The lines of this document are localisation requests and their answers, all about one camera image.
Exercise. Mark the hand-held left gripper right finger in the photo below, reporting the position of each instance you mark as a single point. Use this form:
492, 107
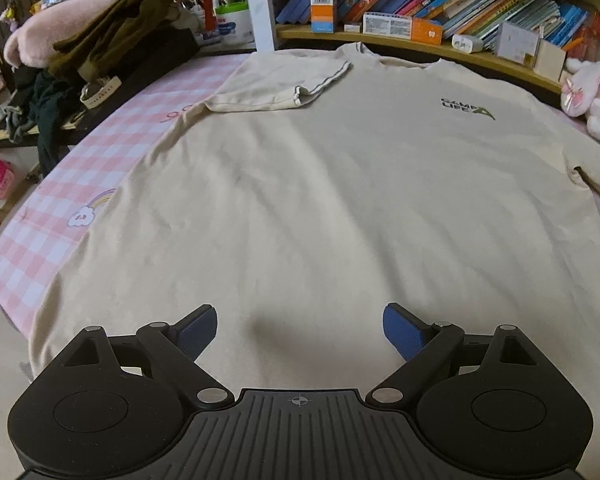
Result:
402, 332

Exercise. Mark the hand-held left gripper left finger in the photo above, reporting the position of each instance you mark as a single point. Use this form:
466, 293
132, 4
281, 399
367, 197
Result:
200, 330

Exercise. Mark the cream t-shirt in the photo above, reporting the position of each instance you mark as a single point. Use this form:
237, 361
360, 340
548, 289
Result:
330, 185

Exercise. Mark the dark clothes pile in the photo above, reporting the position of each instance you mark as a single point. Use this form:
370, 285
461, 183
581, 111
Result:
50, 105

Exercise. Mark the pink printed desk mat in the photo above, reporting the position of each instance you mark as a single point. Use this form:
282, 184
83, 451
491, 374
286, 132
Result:
80, 160

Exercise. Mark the curved wooden shelf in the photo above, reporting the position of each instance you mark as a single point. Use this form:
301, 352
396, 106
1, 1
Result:
405, 45

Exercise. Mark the white charger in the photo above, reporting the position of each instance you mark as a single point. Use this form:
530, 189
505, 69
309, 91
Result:
467, 43

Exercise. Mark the white pink plush bunny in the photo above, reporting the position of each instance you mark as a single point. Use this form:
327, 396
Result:
595, 95

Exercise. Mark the flat orange white box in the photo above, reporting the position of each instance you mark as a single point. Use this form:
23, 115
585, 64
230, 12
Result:
390, 25

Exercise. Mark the green white pen holder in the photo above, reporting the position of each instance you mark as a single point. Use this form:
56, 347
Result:
232, 22

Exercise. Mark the white cardboard box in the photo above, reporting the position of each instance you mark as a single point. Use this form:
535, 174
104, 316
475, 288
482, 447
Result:
515, 40

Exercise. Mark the beige box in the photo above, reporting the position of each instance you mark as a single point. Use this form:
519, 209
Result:
550, 55

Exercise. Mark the olive green garment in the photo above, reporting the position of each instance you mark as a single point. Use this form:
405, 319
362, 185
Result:
110, 25

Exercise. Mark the red cone figurine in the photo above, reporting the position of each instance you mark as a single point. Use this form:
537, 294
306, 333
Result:
208, 10

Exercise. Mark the pink plush pillow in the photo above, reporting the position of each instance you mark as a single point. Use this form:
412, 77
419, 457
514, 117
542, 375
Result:
45, 30

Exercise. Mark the white shelf post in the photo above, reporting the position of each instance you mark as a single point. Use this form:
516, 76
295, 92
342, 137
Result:
259, 5

